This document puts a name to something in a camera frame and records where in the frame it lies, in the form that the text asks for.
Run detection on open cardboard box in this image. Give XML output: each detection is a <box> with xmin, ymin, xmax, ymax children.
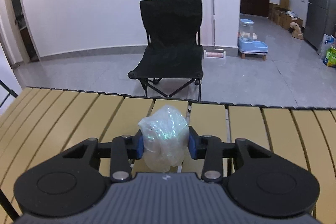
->
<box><xmin>269</xmin><ymin>4</ymin><xmax>303</xmax><ymax>30</ymax></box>

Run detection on iridescent plastic wrap ball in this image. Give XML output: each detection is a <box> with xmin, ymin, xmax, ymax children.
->
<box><xmin>138</xmin><ymin>105</ymin><xmax>190</xmax><ymax>172</ymax></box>

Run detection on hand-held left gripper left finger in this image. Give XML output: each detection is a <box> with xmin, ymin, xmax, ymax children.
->
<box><xmin>62</xmin><ymin>130</ymin><xmax>144</xmax><ymax>183</ymax></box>

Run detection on white plastic bag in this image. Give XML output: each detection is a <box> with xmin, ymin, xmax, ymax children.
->
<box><xmin>316</xmin><ymin>34</ymin><xmax>336</xmax><ymax>55</ymax></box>

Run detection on green packet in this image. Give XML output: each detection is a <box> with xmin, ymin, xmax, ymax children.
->
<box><xmin>323</xmin><ymin>47</ymin><xmax>336</xmax><ymax>67</ymax></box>

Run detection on dark wooden door frame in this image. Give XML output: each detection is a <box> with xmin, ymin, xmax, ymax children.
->
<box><xmin>2</xmin><ymin>0</ymin><xmax>40</xmax><ymax>63</ymax></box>

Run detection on tan folding table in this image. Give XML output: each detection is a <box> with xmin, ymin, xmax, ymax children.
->
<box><xmin>0</xmin><ymin>87</ymin><xmax>336</xmax><ymax>224</ymax></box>

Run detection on beige plush toy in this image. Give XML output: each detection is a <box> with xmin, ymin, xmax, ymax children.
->
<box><xmin>289</xmin><ymin>22</ymin><xmax>304</xmax><ymax>40</ymax></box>

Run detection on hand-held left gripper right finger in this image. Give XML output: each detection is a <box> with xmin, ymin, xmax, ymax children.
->
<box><xmin>188</xmin><ymin>126</ymin><xmax>273</xmax><ymax>183</ymax></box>

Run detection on blue pet feeder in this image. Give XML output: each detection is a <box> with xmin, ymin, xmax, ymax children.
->
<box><xmin>238</xmin><ymin>19</ymin><xmax>269</xmax><ymax>60</ymax></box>

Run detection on white mop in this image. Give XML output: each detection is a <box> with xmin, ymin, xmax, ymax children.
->
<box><xmin>203</xmin><ymin>0</ymin><xmax>227</xmax><ymax>59</ymax></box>

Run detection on black folding chair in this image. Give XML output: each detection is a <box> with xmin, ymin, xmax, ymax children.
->
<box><xmin>128</xmin><ymin>0</ymin><xmax>203</xmax><ymax>102</ymax></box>

